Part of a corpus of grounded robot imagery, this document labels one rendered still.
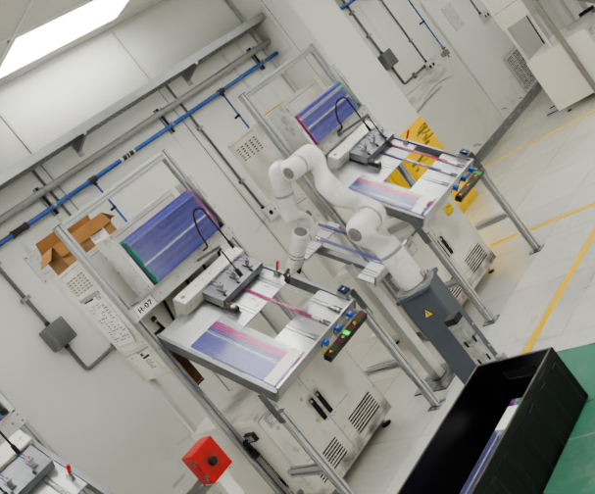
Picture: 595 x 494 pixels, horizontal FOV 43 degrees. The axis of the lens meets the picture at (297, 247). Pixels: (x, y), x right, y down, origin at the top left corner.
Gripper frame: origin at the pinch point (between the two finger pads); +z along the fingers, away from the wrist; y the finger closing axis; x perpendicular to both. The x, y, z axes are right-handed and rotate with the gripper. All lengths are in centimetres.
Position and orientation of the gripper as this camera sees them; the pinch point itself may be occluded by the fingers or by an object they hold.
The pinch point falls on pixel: (292, 275)
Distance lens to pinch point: 379.8
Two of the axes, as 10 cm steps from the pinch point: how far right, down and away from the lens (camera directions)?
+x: 8.0, 5.0, -3.5
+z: -1.2, 7.0, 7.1
